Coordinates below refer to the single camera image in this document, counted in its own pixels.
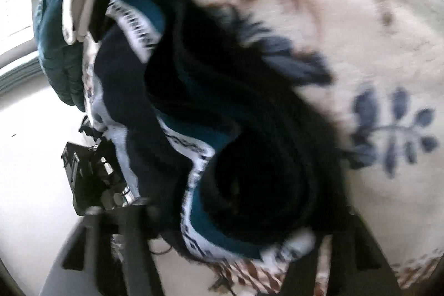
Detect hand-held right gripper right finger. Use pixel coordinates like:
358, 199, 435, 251
305, 209, 392, 296

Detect folded teal quilt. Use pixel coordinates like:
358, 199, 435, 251
34, 0, 87, 113

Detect floral bed blanket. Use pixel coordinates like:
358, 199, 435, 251
81, 0, 444, 296

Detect navy grey striped sweater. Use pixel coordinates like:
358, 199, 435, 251
92, 0, 351, 264

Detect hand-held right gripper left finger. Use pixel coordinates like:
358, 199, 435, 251
60, 201, 164, 296

